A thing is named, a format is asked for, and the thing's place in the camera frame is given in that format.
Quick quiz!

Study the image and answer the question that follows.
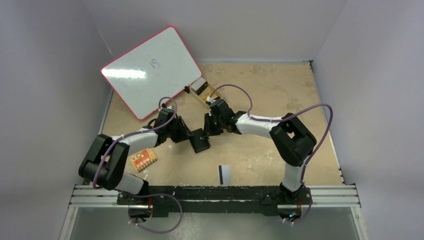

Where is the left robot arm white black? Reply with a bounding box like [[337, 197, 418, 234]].
[[78, 108, 193, 205]]

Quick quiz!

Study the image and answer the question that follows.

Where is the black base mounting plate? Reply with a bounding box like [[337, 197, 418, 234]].
[[117, 185, 312, 219]]

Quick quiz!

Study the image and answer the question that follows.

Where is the beige oval card tray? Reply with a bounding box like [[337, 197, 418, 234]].
[[188, 81, 223, 109]]

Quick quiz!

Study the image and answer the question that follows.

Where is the grey card stack in tray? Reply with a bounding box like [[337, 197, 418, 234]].
[[189, 77, 208, 95]]

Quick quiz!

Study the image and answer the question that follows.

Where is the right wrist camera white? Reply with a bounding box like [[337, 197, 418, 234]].
[[205, 96, 215, 105]]

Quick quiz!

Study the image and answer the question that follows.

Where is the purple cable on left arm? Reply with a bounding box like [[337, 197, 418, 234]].
[[92, 96, 178, 190]]

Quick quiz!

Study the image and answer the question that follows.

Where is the purple cable at right base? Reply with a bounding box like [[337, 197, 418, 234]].
[[281, 188, 317, 226]]

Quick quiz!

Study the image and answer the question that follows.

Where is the grey card with magnetic stripe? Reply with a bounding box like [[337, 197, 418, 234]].
[[218, 165, 232, 185]]

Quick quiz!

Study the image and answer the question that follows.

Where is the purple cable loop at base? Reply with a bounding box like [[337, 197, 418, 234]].
[[127, 192, 184, 235]]

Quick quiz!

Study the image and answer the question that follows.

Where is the orange snack packet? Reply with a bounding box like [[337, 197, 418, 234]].
[[128, 148, 158, 172]]

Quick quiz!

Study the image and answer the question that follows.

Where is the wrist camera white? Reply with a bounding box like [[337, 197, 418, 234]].
[[159, 103, 176, 111], [205, 96, 215, 105]]

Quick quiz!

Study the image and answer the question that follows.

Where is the white board with pink frame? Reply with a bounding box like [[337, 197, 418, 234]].
[[100, 26, 202, 120]]

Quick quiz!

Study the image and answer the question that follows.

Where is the gold card in tray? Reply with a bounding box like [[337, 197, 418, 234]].
[[202, 92, 219, 101]]

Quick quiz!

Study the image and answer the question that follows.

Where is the black card holder wallet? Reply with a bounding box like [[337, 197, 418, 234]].
[[189, 128, 211, 154]]

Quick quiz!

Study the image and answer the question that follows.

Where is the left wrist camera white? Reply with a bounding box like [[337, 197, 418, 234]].
[[159, 103, 176, 111]]

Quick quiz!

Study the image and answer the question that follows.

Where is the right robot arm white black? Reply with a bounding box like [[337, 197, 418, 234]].
[[201, 98, 317, 204]]

